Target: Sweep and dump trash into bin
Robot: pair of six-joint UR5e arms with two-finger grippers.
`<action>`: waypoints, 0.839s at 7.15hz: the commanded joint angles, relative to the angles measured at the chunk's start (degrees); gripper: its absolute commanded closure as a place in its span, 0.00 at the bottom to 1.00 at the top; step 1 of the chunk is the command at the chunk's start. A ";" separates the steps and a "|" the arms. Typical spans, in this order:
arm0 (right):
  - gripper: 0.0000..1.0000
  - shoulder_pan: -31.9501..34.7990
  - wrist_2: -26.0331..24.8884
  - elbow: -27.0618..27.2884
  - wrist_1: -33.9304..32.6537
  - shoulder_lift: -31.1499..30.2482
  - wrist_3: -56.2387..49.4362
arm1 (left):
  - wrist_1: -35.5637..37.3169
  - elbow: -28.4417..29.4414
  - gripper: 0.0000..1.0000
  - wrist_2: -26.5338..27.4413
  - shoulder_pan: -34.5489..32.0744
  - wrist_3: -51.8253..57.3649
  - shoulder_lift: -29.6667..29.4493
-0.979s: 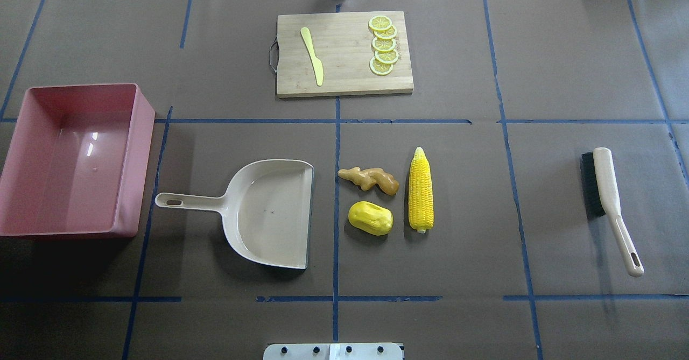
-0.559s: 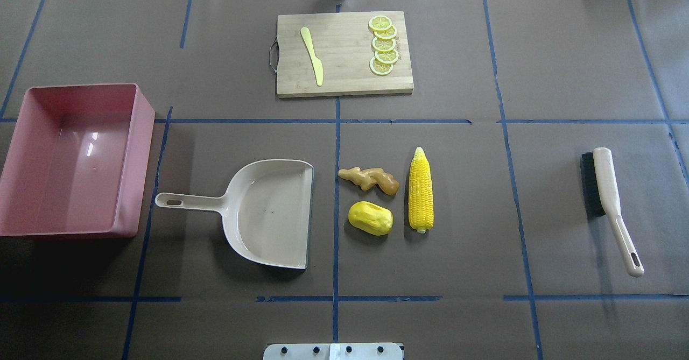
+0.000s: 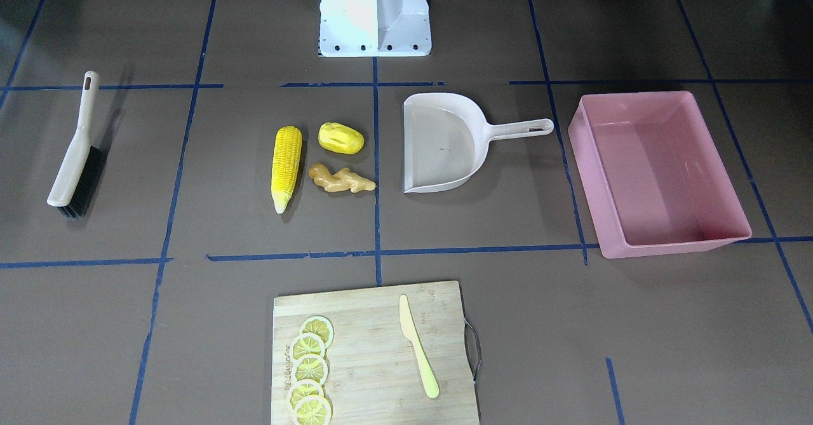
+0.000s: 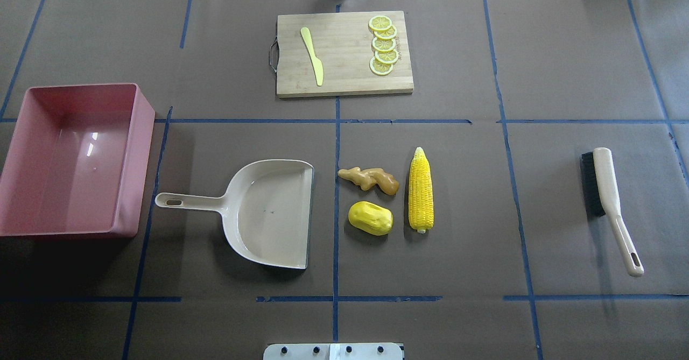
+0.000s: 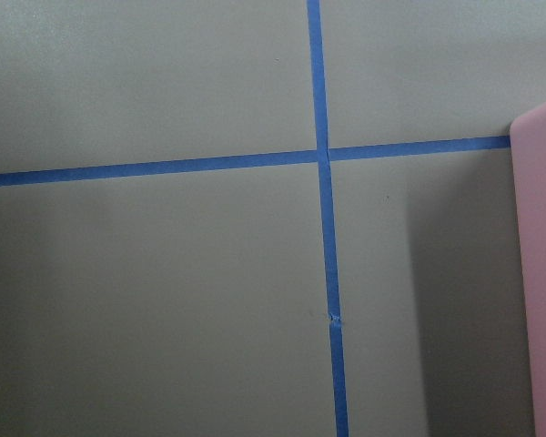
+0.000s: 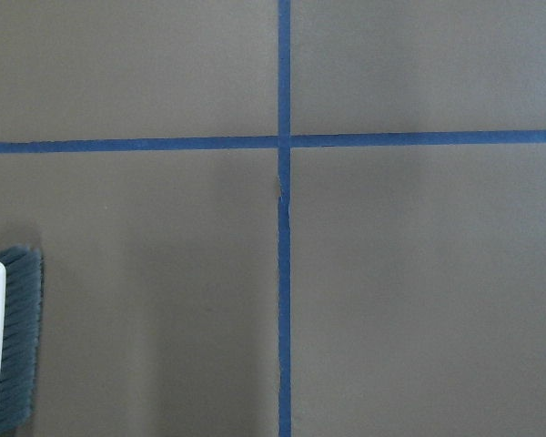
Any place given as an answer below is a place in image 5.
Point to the pink plastic bin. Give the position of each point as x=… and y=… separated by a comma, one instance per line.
x=528, y=152

